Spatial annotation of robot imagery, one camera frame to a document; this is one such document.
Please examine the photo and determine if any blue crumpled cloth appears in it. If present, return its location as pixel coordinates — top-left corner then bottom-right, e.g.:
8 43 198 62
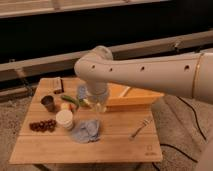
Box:
71 119 100 143

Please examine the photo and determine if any yellow lemon toy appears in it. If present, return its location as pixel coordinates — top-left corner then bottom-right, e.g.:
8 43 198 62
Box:
60 103 72 111

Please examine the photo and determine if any bunch of red grapes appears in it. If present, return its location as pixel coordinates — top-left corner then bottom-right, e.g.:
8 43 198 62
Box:
29 119 57 132

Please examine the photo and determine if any brown chocolate bar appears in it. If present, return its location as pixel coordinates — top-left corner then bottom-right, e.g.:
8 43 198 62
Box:
53 77 64 94

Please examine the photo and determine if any metal fork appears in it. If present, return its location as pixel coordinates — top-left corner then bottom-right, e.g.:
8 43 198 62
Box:
129 119 151 140

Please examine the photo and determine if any dark metal cup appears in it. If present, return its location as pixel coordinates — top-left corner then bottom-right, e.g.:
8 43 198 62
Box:
41 95 55 112

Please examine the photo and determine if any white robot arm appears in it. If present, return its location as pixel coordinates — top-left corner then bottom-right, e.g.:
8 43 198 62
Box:
74 46 213 105

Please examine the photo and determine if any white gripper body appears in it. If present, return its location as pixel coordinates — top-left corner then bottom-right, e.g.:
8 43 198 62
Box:
86 83 110 113

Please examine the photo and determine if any green chili pepper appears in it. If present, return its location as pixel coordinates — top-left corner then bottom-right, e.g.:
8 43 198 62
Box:
61 95 79 108

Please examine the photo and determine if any black cable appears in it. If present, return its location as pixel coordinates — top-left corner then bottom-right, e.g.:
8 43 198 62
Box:
151 96 208 171

